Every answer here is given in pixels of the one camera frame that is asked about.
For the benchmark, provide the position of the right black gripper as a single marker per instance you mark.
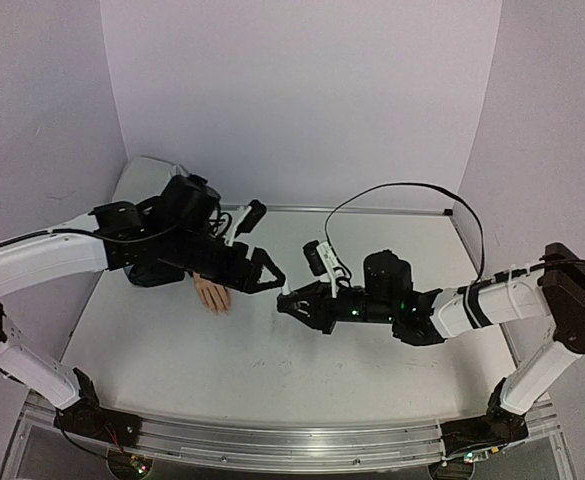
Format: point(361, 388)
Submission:
point(319, 306)

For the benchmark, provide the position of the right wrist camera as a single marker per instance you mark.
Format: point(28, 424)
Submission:
point(325, 265)

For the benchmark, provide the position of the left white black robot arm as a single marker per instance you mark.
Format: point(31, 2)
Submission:
point(108, 238)

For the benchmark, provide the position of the black jacket sleeve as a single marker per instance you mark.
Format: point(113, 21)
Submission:
point(157, 270)

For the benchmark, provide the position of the aluminium back rail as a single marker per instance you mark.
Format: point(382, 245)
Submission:
point(361, 210)

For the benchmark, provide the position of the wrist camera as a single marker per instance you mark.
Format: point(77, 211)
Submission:
point(245, 220)
point(325, 265)

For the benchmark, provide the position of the aluminium rail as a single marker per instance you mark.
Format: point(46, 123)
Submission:
point(280, 449)
point(361, 210)

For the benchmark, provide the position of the mannequin hand with long nails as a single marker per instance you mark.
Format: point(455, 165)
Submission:
point(213, 296)

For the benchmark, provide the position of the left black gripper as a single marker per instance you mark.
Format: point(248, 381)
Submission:
point(234, 278)

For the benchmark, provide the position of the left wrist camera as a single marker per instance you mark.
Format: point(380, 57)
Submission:
point(245, 220)

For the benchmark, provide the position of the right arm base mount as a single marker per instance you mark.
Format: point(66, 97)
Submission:
point(496, 428)

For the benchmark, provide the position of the aluminium front rail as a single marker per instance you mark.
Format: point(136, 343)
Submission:
point(280, 449)

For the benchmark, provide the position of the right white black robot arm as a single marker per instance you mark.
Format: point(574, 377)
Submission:
point(552, 289)

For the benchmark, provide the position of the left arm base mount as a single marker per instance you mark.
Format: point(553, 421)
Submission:
point(86, 417)

